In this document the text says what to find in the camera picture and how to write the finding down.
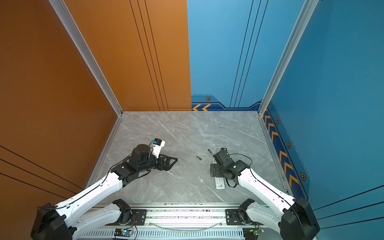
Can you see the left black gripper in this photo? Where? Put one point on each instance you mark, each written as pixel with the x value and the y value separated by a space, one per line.
pixel 167 166

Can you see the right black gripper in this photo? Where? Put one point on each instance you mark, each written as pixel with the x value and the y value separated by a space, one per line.
pixel 216 170

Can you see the white remote control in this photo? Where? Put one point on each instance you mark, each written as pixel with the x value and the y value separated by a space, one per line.
pixel 220 183

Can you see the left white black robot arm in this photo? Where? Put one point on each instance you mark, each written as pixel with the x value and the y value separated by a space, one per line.
pixel 70 219

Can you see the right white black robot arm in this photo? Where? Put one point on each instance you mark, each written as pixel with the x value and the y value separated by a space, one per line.
pixel 293 218

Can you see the right circuit board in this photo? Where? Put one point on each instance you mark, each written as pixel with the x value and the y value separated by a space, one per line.
pixel 252 233

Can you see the circuit board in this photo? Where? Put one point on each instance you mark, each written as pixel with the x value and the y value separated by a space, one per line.
pixel 252 233
pixel 123 233

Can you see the left circuit board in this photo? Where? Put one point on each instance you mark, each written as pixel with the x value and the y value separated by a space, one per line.
pixel 123 233

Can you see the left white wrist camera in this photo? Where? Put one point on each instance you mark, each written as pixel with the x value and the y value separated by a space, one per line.
pixel 156 145

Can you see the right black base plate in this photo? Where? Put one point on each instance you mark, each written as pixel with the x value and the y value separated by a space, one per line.
pixel 232 216

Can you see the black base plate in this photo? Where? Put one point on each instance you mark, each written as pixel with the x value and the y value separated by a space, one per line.
pixel 135 217
pixel 232 216

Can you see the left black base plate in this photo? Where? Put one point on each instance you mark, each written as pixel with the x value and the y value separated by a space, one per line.
pixel 135 217

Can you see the aluminium front rail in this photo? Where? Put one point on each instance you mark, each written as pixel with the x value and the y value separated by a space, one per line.
pixel 189 218

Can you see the left aluminium corner post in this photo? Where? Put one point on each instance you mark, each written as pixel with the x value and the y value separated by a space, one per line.
pixel 78 39

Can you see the aluminium corner post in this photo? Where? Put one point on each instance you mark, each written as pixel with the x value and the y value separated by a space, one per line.
pixel 78 39
pixel 292 43

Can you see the right aluminium corner post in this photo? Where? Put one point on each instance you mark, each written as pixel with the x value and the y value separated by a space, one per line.
pixel 292 43

